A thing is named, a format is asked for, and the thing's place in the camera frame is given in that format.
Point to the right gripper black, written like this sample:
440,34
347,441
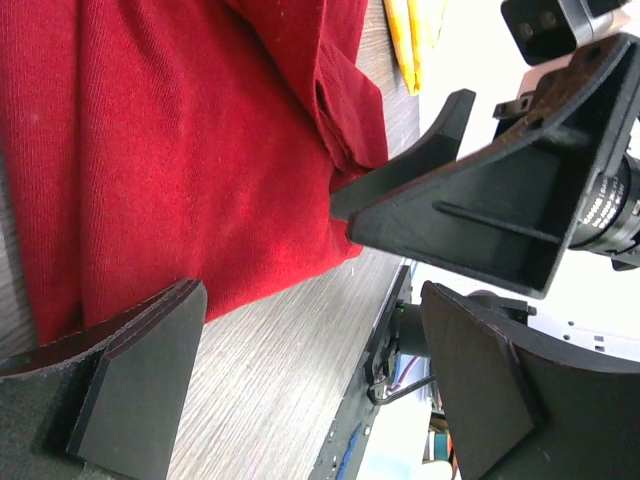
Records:
507,219

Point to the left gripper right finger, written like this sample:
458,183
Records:
521,404

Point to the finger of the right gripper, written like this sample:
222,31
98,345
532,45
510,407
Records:
435,148

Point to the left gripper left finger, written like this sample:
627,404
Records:
104,403

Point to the red t-shirt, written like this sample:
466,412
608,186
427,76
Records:
149,141

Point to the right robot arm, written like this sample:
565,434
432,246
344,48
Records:
557,176

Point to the orange checkered cloth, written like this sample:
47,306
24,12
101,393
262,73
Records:
415,27

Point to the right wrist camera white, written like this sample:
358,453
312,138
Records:
548,32

